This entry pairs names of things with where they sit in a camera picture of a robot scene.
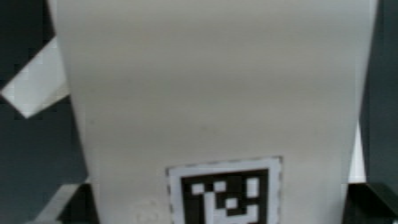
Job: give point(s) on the gripper left finger with black tip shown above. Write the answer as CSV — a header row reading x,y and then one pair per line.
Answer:
x,y
70,208

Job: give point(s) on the white cabinet top block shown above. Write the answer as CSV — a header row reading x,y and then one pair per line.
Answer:
x,y
216,87

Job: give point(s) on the white cabinet body box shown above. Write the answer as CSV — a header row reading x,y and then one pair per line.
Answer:
x,y
38,87

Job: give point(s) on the gripper right finger with black tip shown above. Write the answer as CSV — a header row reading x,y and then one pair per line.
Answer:
x,y
370,204

